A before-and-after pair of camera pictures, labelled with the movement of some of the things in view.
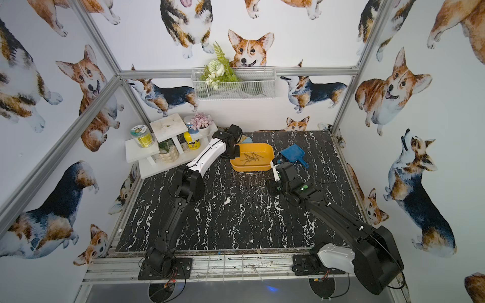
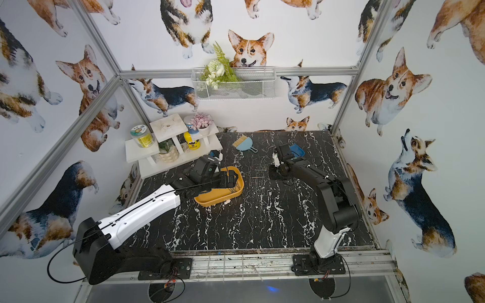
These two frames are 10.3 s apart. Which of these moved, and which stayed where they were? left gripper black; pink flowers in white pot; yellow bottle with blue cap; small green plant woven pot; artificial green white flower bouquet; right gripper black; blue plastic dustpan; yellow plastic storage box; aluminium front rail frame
Moved: right gripper black; left gripper black; yellow plastic storage box
Stayed: small green plant woven pot; pink flowers in white pot; blue plastic dustpan; artificial green white flower bouquet; aluminium front rail frame; yellow bottle with blue cap
